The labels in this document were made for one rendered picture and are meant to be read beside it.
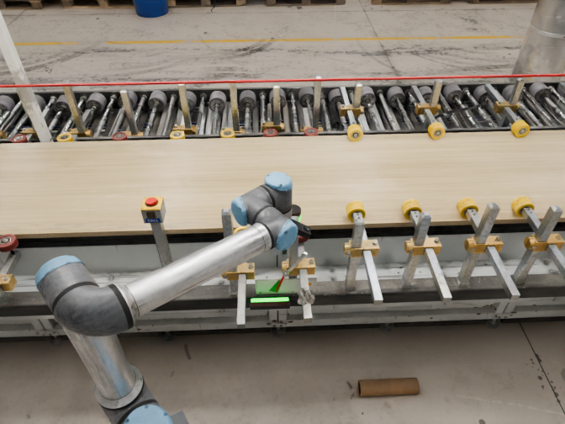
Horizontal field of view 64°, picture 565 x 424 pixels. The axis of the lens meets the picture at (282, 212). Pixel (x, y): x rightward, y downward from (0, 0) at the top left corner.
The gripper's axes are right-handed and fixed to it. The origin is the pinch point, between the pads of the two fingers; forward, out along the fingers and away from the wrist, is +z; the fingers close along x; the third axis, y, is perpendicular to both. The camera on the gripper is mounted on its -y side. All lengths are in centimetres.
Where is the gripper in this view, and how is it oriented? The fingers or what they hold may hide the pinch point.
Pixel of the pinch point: (284, 254)
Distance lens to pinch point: 171.0
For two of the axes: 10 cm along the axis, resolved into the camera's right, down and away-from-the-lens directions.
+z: 0.0, 7.4, 6.7
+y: -10.0, 0.3, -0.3
